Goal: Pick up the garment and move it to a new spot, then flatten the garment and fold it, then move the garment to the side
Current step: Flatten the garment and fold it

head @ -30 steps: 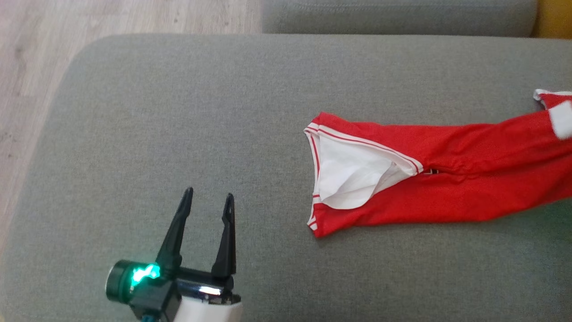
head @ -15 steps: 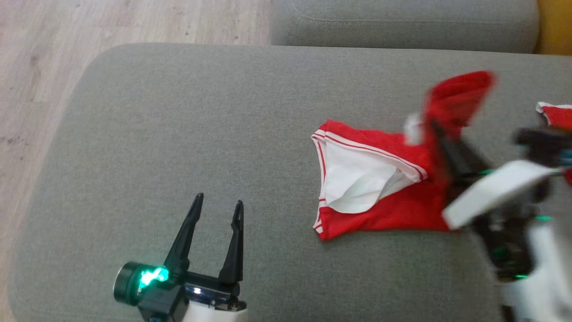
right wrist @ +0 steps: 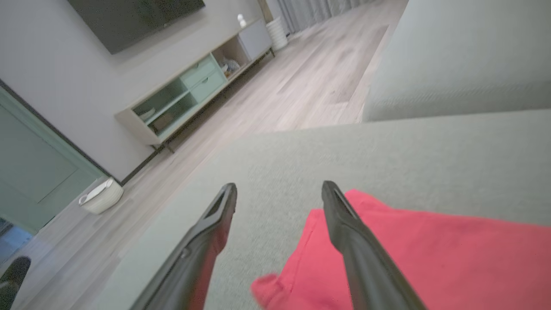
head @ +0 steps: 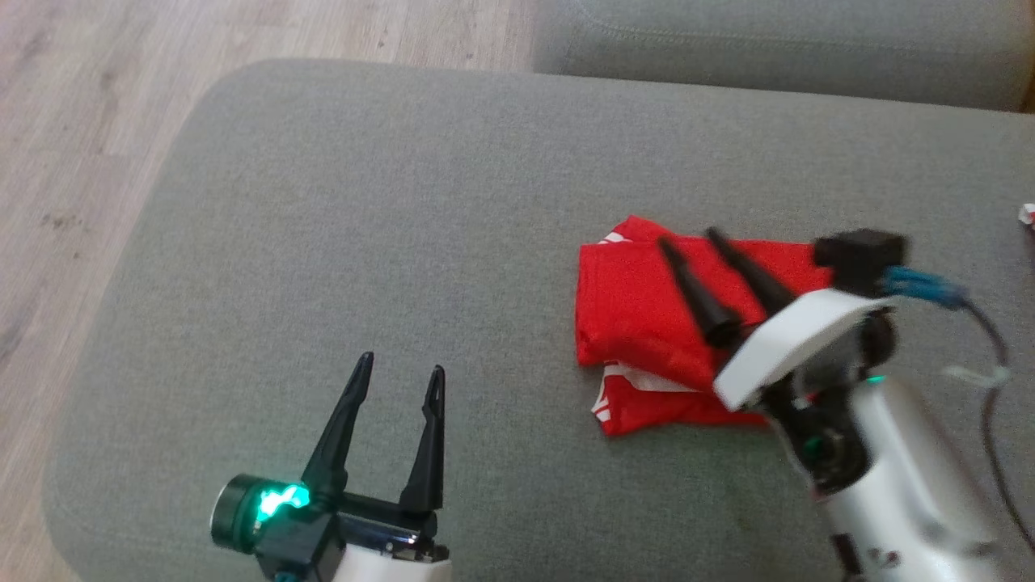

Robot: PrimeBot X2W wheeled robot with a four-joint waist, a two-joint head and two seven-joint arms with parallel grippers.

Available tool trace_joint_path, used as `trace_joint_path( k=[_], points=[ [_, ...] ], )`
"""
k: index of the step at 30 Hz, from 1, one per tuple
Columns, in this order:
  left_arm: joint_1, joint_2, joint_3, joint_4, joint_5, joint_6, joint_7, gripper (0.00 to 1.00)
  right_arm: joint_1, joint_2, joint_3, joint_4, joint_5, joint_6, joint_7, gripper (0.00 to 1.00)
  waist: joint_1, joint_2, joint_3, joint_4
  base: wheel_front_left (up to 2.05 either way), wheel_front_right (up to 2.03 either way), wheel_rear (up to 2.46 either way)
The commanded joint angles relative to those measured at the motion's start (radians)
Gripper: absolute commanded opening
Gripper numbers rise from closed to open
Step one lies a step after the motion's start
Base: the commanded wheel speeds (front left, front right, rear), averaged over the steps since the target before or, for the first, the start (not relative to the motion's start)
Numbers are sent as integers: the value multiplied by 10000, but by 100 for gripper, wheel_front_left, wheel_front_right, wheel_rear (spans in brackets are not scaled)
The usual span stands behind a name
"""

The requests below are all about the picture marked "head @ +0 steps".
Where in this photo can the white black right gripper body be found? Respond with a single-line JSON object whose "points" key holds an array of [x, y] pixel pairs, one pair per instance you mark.
{"points": [[784, 343]]}

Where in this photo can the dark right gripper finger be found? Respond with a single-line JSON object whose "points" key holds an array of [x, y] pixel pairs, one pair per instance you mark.
{"points": [[756, 279], [699, 303]]}

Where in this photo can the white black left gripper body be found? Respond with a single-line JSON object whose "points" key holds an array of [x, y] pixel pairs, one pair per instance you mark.
{"points": [[388, 550]]}

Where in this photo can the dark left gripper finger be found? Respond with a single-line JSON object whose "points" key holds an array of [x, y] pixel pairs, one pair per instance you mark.
{"points": [[340, 444], [426, 469]]}

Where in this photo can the red and white shorts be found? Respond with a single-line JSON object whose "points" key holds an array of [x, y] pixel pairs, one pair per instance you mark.
{"points": [[639, 307]]}

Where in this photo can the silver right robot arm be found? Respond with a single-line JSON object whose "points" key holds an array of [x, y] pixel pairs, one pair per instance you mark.
{"points": [[906, 477]]}

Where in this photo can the large grey sofa ottoman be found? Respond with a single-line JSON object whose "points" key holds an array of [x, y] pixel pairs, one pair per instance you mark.
{"points": [[404, 242]]}

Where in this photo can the grey sofa seat cushion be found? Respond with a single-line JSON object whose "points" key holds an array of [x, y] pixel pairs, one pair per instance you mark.
{"points": [[768, 40]]}

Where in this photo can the small red white garment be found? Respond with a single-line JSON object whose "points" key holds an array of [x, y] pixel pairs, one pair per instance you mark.
{"points": [[1027, 215]]}

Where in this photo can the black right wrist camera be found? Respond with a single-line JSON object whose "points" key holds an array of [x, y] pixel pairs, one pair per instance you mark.
{"points": [[859, 259]]}

